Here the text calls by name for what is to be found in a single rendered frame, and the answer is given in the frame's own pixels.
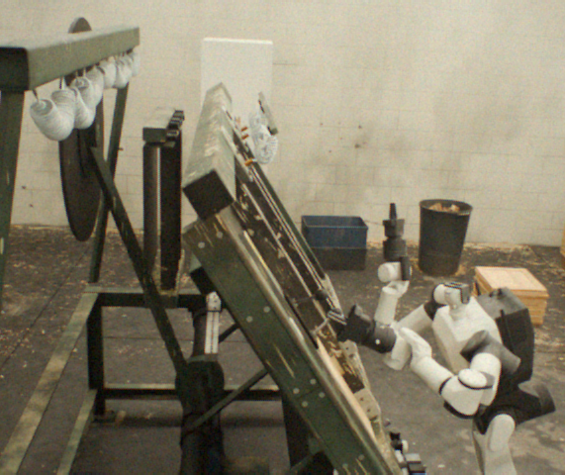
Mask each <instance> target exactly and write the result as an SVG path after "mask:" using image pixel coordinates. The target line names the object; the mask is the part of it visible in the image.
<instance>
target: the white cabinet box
mask: <svg viewBox="0 0 565 475"><path fill-rule="evenodd" d="M272 48H273V44H272V42H271V41H250V40H230V39H208V37H207V38H206V39H204V40H202V72H201V112H202V108H203V104H204V99H205V96H206V92H207V91H208V89H209V88H211V87H214V86H215V85H217V84H219V83H220V82H223V83H224V85H225V87H227V88H228V91H229V93H230V94H231V96H232V105H233V115H234V116H235V117H236V122H237V124H238V125H239V126H240V127H241V128H242V127H244V126H249V123H248V114H249V113H250V112H251V111H255V105H256V106H257V108H256V111H257V110H259V108H260V107H259V106H260V105H259V102H258V99H259V96H258V93H260V92H262V94H263V96H264V98H266V101H267V104H268V107H269V109H270V97H271V72H272ZM246 140H247V144H248V145H249V147H250V149H251V150H253V152H254V149H255V144H254V141H253V140H252V139H251V136H249V137H248V138H246ZM260 165H261V164H260ZM261 167H262V168H263V171H264V173H266V174H267V171H268V164H263V165H261Z"/></svg>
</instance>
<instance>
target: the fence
mask: <svg viewBox="0 0 565 475"><path fill-rule="evenodd" d="M246 236H247V233H246V232H245V231H243V232H241V233H238V234H237V237H238V238H240V240H241V242H242V243H243V245H244V246H245V249H246V251H247V252H248V254H249V255H250V257H251V259H253V261H254V263H255V264H256V266H257V268H258V269H259V271H260V272H261V275H262V276H263V278H264V280H266V281H267V283H268V284H269V287H270V289H271V290H272V292H273V293H274V295H275V297H276V298H277V301H279V302H280V304H281V306H282V307H283V309H284V310H285V312H286V315H287V316H288V318H291V319H293V321H294V323H295V324H296V327H297V328H298V330H299V332H300V333H301V335H302V336H303V342H304V343H305V344H306V345H307V347H308V349H309V350H310V352H311V354H312V355H313V357H314V358H315V360H316V361H317V363H319V364H320V367H321V369H322V368H323V369H324V370H325V371H326V373H327V375H328V376H329V378H330V379H331V381H332V383H333V384H334V388H335V392H336V394H337V395H338V397H339V398H340V400H341V402H342V403H343V406H344V407H346V409H347V411H348V412H349V414H350V415H351V418H352V420H353V421H354V423H355V424H356V426H357V427H358V428H359V429H360V432H361V433H362V435H363V437H364V438H365V440H366V441H367V443H368V446H369V447H371V449H372V450H373V452H374V453H375V455H376V458H377V459H378V461H379V462H380V464H381V466H382V467H383V469H385V470H386V473H387V475H394V473H393V469H392V467H391V465H390V463H389V462H388V460H387V458H386V456H385V454H384V453H382V451H381V449H380V448H379V446H378V445H377V442H376V440H375V439H374V437H373V436H372V434H371V432H369V430H368V428H367V426H366V425H365V423H364V422H363V420H362V418H361V417H360V415H359V414H358V412H356V410H355V409H354V407H353V406H352V403H351V401H350V400H349V398H348V397H347V395H346V393H345V391H344V389H342V387H341V386H340V384H339V383H338V381H337V379H336V377H335V375H334V374H333V372H332V370H331V369H330V368H329V367H328V364H327V362H326V361H325V359H324V357H323V356H322V354H321V352H320V350H319V349H315V347H314V346H313V344H312V342H311V341H310V338H309V336H308V335H307V333H306V332H304V330H303V328H302V327H301V324H300V323H299V321H298V319H297V318H296V316H295V315H294V312H293V310H291V309H290V307H289V306H288V304H287V302H286V301H285V298H284V295H283V291H282V290H281V288H280V285H279V284H277V282H276V281H275V279H274V277H273V276H272V274H271V272H270V270H269V268H268V267H267V268H266V267H264V265H266V263H264V262H263V263H264V265H263V263H262V262H261V259H262V258H261V259H260V258H259V255H260V254H259V253H258V251H257V250H256V249H255V250H254V248H253V245H251V244H250V242H249V241H248V239H247V238H249V237H246ZM251 243H253V242H251ZM254 246H255V245H254ZM262 261H263V259H262ZM266 266H267V265H266ZM267 269H268V270H267Z"/></svg>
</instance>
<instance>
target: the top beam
mask: <svg viewBox="0 0 565 475"><path fill-rule="evenodd" d="M223 100H224V101H225V102H227V105H228V107H229V108H230V110H231V112H232V113H233V105H232V96H231V94H230V93H229V91H228V88H227V87H225V85H224V83H223V82H220V83H219V84H217V85H215V86H214V87H211V88H209V89H208V91H207V92H206V96H205V99H204V104H203V108H202V112H201V116H199V120H198V124H197V128H196V133H195V136H194V139H193V144H192V148H191V152H190V156H189V160H188V164H186V168H185V172H184V176H183V180H182V185H181V190H182V192H183V193H184V196H185V198H186V199H188V201H189V202H190V204H191V205H192V207H193V209H194V211H195V213H196V214H197V216H198V217H199V219H201V220H202V222H204V220H206V219H207V218H209V217H211V216H214V215H215V214H217V213H219V212H220V211H222V210H223V209H225V208H226V207H227V206H229V205H231V204H233V203H234V202H235V159H234V152H233V151H232V149H231V147H230V146H229V144H228V141H227V140H225V138H224V136H223V135H222V133H221V126H223V127H224V128H225V131H227V132H228V134H229V136H230V138H231V139H232V141H233V143H234V132H233V127H232V125H231V124H230V122H229V120H228V119H227V116H225V114H224V113H223V111H222V107H223V105H222V101H223Z"/></svg>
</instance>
